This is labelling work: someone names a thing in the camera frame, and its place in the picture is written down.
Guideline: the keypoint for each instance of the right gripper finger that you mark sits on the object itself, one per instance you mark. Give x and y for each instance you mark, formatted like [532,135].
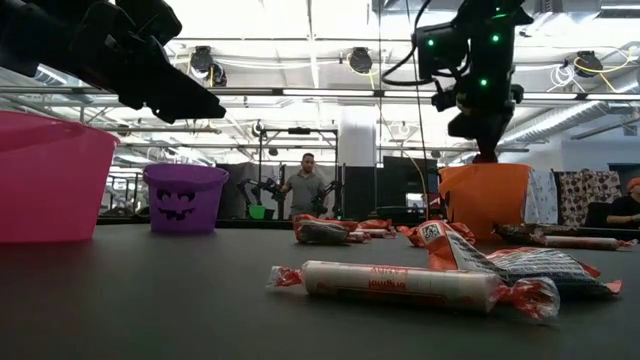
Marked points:
[486,150]

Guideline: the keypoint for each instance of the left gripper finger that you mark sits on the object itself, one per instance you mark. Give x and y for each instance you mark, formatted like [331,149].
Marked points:
[175,90]

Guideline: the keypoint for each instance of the red candy wrapper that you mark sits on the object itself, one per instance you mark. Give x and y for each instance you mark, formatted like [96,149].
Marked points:
[376,224]
[325,219]
[460,231]
[540,270]

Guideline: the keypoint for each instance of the brown chocolate bar wrapper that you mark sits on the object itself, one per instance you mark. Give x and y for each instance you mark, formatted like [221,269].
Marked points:
[322,234]
[525,230]

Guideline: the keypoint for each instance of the pink plastic halloween bucket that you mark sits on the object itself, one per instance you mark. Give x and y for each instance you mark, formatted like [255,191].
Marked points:
[50,190]

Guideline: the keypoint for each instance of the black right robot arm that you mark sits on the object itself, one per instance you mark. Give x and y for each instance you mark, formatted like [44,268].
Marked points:
[492,30]

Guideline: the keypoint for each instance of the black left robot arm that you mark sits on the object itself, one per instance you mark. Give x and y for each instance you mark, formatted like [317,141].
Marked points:
[30,30]

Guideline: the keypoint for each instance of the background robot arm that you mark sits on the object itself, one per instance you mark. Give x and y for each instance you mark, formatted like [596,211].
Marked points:
[260,187]
[327,195]

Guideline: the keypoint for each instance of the orange plastic halloween bucket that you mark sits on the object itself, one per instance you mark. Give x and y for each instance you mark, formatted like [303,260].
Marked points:
[490,200]

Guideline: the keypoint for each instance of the purple plastic halloween bucket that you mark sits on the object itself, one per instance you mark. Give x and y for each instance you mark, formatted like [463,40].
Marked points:
[200,220]

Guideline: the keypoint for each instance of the white hanging cloth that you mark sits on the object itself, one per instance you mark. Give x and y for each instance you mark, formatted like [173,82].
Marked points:
[542,197]

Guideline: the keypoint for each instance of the black partition panel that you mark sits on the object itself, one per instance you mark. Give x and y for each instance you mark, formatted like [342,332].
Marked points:
[405,180]

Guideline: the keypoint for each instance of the patterned hanging cloth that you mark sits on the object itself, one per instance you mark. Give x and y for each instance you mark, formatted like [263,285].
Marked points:
[580,195]

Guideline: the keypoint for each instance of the grey curtain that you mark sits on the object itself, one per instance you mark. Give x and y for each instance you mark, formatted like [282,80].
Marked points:
[235,190]

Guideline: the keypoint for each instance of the black office chair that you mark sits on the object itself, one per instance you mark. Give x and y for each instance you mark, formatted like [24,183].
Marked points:
[597,215]

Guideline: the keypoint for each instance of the white pillar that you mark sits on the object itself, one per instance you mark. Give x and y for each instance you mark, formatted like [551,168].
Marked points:
[357,135]

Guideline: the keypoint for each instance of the green bucket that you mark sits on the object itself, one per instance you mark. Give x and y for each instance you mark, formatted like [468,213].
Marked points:
[257,212]

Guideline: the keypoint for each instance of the person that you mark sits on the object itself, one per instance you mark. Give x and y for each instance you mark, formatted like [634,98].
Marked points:
[625,210]
[305,192]

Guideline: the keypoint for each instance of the silver ventilation duct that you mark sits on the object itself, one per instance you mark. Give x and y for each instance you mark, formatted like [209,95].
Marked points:
[550,125]

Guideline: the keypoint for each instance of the black metal frame rig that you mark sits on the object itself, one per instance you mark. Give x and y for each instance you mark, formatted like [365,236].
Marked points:
[299,131]

